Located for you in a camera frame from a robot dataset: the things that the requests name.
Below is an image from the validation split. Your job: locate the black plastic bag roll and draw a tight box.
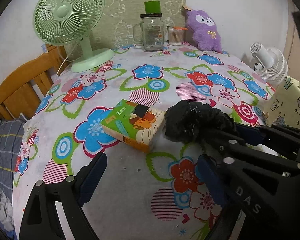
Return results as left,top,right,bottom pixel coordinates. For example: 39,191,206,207
165,100,236,144

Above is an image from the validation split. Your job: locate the yellow patterned storage box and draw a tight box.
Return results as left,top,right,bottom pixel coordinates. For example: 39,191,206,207
263,75,300,129

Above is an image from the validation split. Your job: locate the floral tablecloth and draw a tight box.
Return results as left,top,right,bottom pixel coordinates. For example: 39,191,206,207
13,44,274,239

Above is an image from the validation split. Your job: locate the white standing fan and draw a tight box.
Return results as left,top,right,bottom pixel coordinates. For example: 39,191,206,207
250,42,288,88

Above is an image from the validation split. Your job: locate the green orange tissue box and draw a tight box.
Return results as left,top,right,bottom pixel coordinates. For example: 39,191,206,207
101,99,165,154

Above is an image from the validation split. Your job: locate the grey plaid pillow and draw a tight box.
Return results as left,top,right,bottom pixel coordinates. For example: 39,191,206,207
0,119,24,200

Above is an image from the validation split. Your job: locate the purple plush bunny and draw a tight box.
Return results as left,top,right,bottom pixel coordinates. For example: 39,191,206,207
184,7,222,53

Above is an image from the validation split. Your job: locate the small cotton swab jar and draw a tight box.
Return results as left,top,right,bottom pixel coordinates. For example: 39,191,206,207
167,26,188,46

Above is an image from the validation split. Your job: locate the wooden chair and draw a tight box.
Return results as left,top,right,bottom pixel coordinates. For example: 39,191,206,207
0,45,68,120

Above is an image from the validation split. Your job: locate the glass jar with green lid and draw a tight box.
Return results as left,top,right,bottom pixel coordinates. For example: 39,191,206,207
133,1,164,52

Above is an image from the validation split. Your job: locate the green patterned backboard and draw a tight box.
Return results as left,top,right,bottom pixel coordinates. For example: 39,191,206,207
65,0,187,58

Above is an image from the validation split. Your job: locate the green desk fan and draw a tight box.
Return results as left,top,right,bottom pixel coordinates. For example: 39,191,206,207
33,0,115,73

